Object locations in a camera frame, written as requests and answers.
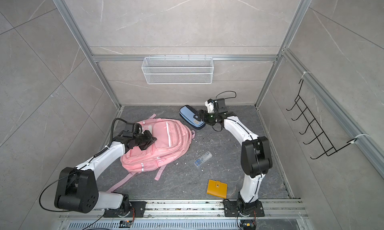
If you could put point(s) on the clear plastic ruler case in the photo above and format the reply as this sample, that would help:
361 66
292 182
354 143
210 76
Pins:
202 159

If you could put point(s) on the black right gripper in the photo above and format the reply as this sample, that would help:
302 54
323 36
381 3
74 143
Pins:
204 118

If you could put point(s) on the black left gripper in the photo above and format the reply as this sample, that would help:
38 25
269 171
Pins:
150 139

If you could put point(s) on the aluminium mounting rail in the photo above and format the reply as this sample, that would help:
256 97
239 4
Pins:
214 209

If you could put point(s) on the pink student backpack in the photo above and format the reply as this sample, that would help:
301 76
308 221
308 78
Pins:
173 141

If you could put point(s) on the light blue pencil case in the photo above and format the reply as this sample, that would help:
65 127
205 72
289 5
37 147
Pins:
188 114

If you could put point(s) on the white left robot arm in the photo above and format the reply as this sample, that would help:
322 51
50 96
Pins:
77 189

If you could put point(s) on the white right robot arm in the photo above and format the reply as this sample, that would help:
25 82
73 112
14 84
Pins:
256 157

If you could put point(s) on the white wire mesh basket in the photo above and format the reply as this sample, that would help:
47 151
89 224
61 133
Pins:
178 70

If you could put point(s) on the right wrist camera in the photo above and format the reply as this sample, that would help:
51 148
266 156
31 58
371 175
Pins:
210 104

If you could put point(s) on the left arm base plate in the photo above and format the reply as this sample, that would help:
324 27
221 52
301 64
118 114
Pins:
132 209

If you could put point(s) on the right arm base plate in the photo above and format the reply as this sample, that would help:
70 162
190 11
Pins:
239 208

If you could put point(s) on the black wire hook rack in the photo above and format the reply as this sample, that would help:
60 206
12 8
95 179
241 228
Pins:
314 126

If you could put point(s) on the yellow leather wallet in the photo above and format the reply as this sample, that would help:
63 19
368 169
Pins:
217 189

